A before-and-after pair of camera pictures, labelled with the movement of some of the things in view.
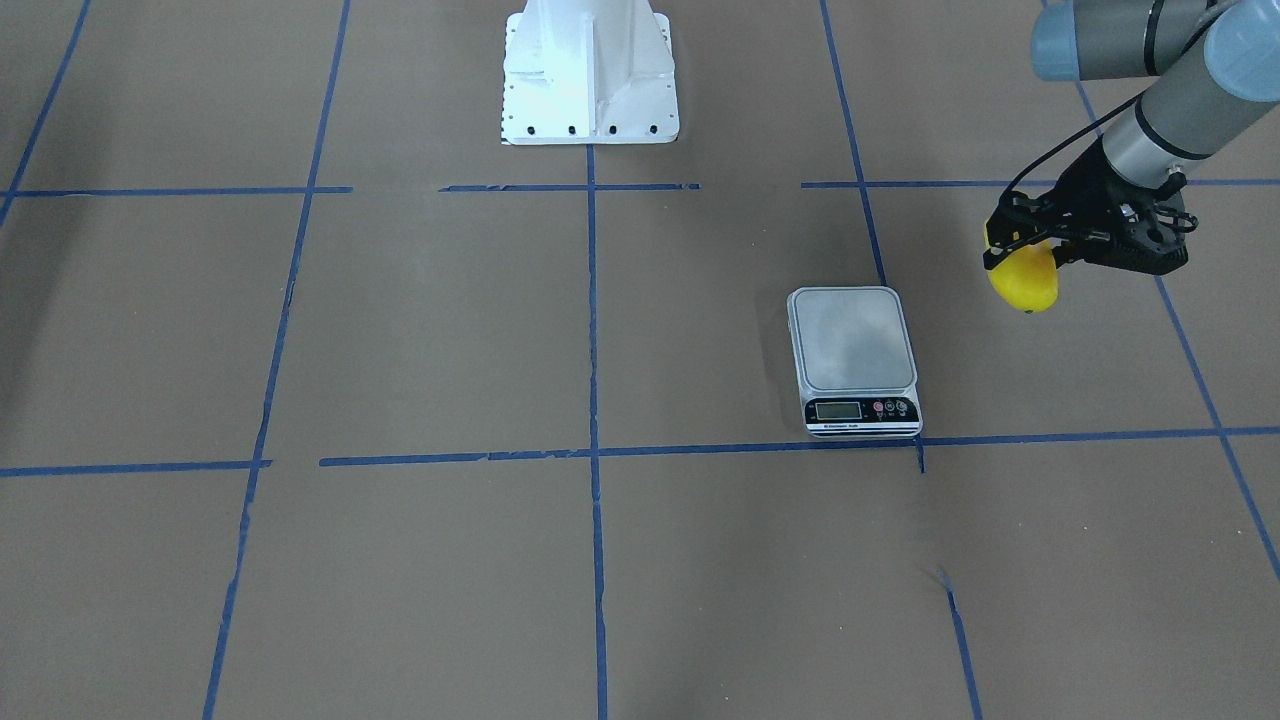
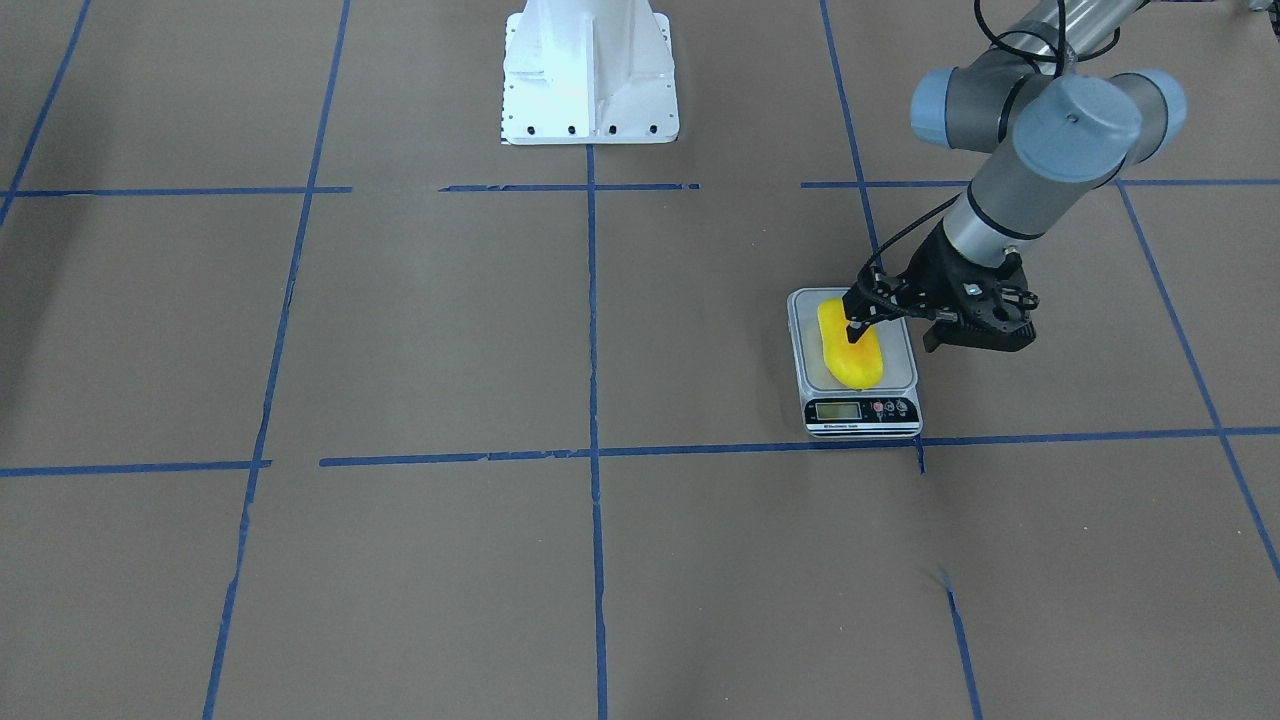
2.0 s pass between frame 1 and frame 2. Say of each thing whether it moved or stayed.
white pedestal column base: stayed
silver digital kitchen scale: stayed
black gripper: moved
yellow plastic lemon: moved
